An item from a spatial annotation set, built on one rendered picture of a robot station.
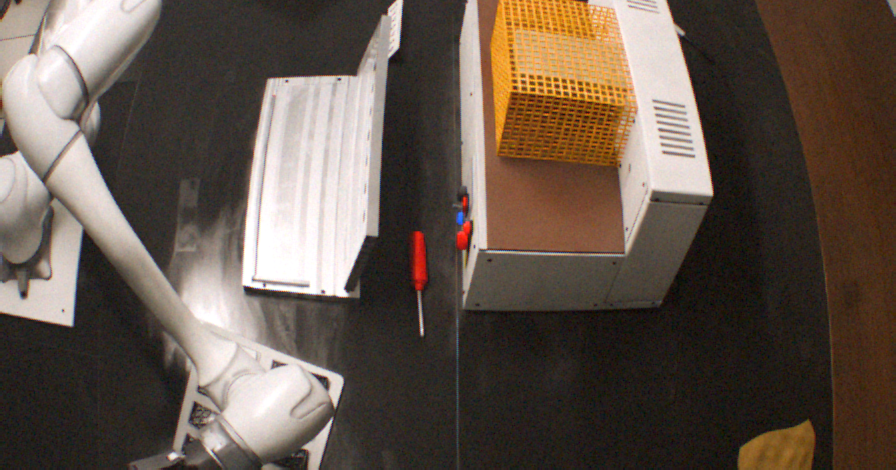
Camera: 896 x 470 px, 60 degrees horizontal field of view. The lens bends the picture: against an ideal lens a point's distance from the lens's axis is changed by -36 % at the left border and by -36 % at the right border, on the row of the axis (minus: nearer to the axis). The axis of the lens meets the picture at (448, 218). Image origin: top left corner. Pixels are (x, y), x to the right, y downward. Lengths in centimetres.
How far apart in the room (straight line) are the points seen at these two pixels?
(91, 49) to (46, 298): 79
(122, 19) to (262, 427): 57
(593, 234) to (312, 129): 55
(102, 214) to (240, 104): 88
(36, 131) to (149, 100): 94
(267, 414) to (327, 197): 72
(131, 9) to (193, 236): 75
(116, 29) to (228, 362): 52
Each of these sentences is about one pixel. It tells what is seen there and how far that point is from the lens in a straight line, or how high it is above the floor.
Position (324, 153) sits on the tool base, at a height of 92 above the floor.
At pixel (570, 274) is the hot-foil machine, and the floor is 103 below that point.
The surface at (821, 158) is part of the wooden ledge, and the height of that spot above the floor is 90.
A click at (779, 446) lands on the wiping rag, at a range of 190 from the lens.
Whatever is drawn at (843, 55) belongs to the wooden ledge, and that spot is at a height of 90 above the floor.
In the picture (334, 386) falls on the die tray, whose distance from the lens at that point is 177.
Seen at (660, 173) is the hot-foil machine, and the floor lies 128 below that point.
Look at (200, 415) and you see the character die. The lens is 174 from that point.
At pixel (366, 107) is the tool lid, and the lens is 192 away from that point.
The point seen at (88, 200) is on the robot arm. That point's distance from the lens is 124.
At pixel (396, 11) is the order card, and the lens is 215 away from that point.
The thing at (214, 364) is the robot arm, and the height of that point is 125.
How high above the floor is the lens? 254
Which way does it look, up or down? 58 degrees down
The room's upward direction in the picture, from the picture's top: 11 degrees clockwise
